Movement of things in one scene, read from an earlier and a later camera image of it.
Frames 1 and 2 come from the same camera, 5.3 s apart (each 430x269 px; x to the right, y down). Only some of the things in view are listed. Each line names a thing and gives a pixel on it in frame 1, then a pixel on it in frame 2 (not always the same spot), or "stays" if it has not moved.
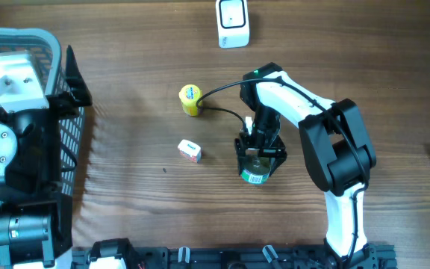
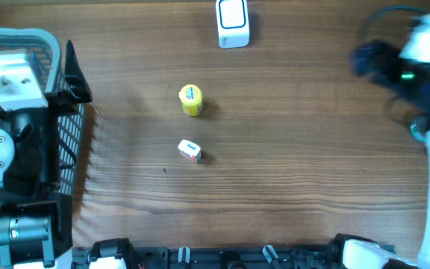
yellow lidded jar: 189,95 stays
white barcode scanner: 233,25 stays
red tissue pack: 190,150 stays
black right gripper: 278,148 -> 375,48
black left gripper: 64,102 stays
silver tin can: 256,169 -> 416,132
